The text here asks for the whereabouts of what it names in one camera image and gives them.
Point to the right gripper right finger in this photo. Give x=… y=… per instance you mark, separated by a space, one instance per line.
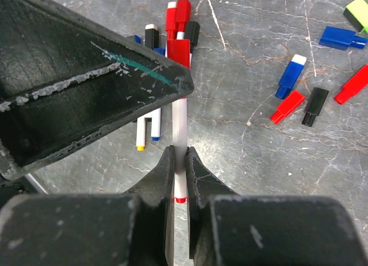
x=226 y=228

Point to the yellow cap marker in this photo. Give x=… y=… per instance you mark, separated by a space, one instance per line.
x=140 y=133

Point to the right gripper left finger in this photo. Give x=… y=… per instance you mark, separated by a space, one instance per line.
x=135 y=227

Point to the plain blue marker cap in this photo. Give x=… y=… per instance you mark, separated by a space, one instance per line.
x=341 y=39

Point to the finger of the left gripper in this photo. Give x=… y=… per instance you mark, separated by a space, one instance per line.
x=67 y=81

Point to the green marker cap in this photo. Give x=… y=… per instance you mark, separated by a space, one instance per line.
x=356 y=13

